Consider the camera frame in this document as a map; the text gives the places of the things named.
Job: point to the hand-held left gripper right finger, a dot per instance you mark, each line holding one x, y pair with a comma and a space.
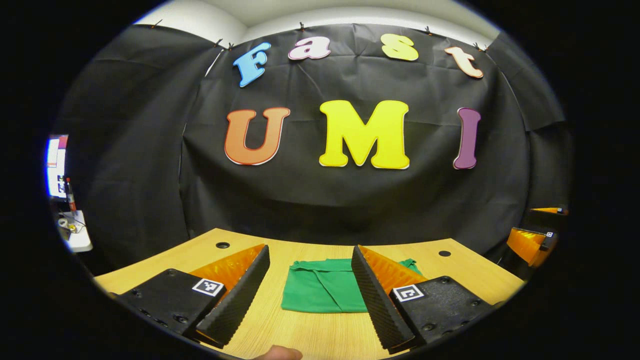
372, 300

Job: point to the white side desk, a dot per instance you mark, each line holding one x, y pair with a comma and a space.
80, 240

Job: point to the red bottle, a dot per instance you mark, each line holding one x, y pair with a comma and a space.
71, 196

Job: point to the black backdrop cloth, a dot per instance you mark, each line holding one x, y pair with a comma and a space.
325, 210

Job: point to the green T-shirt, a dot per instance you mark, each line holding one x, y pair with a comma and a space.
320, 290

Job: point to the computer monitor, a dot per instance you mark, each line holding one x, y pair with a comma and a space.
56, 167

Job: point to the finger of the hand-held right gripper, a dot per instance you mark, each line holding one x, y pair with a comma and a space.
527, 245
545, 219

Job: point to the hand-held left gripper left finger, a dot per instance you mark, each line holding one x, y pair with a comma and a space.
242, 300

